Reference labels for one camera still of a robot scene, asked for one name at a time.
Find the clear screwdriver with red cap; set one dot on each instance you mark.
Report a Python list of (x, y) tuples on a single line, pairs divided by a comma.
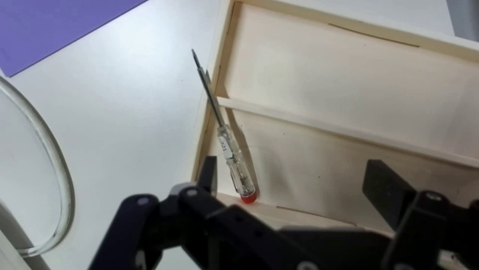
[(233, 157)]

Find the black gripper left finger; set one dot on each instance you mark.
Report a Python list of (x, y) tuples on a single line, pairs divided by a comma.
[(210, 174)]

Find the pale wooden divided tray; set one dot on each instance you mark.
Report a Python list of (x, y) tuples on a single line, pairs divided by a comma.
[(349, 99)]

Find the blue-purple mat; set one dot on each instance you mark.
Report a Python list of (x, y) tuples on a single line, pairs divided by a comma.
[(54, 24)]

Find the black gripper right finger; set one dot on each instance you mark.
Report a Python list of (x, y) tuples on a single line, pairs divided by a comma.
[(387, 192)]

